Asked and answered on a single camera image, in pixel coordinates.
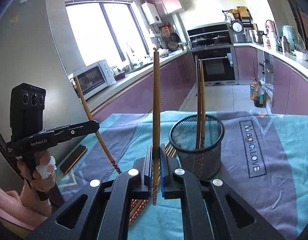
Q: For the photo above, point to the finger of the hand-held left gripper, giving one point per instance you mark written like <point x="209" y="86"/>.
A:
<point x="81" y="129"/>

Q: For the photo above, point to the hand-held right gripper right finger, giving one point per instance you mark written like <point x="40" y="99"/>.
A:
<point x="164" y="170"/>

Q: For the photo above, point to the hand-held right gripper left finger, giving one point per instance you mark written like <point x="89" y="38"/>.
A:
<point x="151" y="166"/>

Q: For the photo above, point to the red-tipped wooden chopstick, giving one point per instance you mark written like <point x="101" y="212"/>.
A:
<point x="87" y="110"/>
<point x="203" y="92"/>
<point x="156" y="105"/>

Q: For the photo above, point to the black mesh utensil holder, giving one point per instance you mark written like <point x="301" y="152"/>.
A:
<point x="194" y="162"/>

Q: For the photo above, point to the bunch of wooden chopsticks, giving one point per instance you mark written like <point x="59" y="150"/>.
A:
<point x="138" y="206"/>

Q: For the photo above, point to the person's left forearm pink sleeve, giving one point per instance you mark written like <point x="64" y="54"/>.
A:
<point x="8" y="205"/>

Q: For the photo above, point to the person's left hand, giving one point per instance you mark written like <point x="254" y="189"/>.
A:
<point x="45" y="163"/>

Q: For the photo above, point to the dark smartphone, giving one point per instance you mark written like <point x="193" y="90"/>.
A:
<point x="73" y="158"/>

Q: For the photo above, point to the white microwave oven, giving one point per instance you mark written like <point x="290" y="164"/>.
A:
<point x="93" y="77"/>

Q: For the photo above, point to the grey refrigerator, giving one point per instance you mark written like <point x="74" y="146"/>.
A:
<point x="31" y="55"/>

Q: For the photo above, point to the chrome sink faucet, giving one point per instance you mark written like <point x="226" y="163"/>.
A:
<point x="129" y="58"/>

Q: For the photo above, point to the teal grey printed tablecloth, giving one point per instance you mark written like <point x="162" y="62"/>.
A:
<point x="244" y="205"/>

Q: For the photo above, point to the pink base cabinets with sink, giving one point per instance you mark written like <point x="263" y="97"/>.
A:
<point x="174" y="80"/>

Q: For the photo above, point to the yellow fridge sticker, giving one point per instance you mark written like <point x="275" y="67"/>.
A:
<point x="13" y="19"/>

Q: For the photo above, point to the kitchen window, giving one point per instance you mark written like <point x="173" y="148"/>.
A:
<point x="93" y="30"/>

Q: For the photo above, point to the built-in black oven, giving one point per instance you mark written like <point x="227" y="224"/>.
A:
<point x="216" y="65"/>

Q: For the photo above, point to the yellow cooking oil bottle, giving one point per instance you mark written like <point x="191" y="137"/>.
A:
<point x="252" y="90"/>

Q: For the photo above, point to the dark sauce bottle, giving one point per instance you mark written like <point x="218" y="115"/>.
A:
<point x="259" y="97"/>

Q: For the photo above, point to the clear plastic bag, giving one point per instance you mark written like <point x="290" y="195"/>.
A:
<point x="266" y="88"/>

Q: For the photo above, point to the hanging black frying pan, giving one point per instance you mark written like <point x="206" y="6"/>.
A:
<point x="175" y="37"/>

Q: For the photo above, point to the dark lidded cooking pot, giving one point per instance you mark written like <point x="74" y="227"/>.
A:
<point x="199" y="41"/>
<point x="220" y="39"/>

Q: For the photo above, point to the white water heater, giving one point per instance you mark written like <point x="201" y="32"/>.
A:
<point x="151" y="13"/>

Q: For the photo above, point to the black range hood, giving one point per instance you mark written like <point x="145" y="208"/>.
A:
<point x="209" y="30"/>

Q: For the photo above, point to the white rice cooker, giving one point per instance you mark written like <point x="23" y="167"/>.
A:
<point x="239" y="31"/>

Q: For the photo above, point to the stainless steel stockpot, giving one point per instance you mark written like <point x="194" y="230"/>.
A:
<point x="256" y="37"/>

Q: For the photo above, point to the steel thermos flask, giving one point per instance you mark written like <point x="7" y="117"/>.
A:
<point x="285" y="45"/>

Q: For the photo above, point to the wooden cutting board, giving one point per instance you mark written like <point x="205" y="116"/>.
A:
<point x="242" y="12"/>

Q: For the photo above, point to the pink kettle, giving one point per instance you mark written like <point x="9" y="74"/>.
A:
<point x="271" y="26"/>

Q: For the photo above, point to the pale green appliance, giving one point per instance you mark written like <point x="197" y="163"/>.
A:
<point x="291" y="37"/>

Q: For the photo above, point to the pink wall cabinet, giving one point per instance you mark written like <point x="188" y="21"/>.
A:
<point x="169" y="1"/>

